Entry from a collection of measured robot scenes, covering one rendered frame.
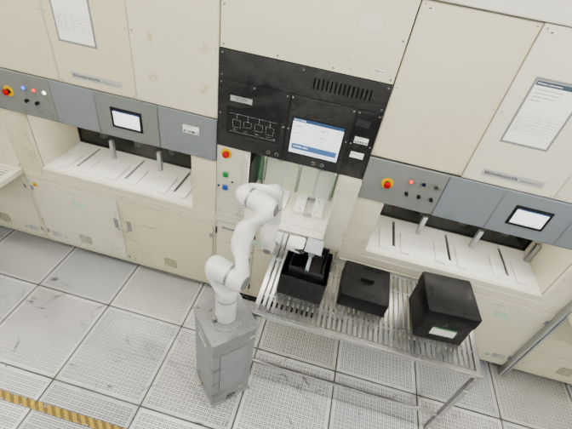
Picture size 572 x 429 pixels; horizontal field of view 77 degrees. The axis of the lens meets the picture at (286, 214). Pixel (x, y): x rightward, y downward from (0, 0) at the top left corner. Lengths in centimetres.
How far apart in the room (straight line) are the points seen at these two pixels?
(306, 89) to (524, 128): 106
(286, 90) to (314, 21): 35
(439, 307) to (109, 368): 215
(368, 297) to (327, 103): 112
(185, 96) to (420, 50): 123
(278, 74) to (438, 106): 80
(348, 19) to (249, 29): 47
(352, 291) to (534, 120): 126
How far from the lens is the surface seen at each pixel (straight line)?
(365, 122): 198
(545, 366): 351
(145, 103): 233
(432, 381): 318
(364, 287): 228
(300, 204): 265
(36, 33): 261
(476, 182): 219
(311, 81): 193
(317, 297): 219
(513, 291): 282
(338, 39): 186
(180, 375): 281
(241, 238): 171
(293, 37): 190
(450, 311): 220
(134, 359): 291
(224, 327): 207
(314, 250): 206
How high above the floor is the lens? 252
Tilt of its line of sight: 40 degrees down
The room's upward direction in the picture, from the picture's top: 10 degrees clockwise
